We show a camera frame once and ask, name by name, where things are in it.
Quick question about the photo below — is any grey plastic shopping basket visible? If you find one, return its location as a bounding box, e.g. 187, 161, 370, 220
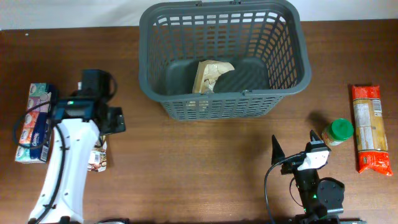
139, 0, 312, 121

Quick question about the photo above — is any beige paper bag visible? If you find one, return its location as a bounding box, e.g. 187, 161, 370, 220
188, 60, 235, 95

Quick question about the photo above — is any green lid jar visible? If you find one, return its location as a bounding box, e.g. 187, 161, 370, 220
322, 118, 354, 146

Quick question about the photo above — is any Kleenex tissue multipack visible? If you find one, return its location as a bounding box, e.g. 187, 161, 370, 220
15, 83, 58, 164

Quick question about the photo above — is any orange spaghetti pasta package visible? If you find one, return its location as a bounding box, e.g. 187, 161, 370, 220
351, 85, 393, 176

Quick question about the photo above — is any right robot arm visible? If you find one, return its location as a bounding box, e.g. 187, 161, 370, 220
270, 131, 345, 223

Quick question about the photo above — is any brown mushroom snack bag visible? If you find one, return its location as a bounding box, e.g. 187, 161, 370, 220
87, 136, 108, 172

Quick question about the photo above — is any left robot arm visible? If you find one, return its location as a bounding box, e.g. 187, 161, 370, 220
28, 69, 126, 223

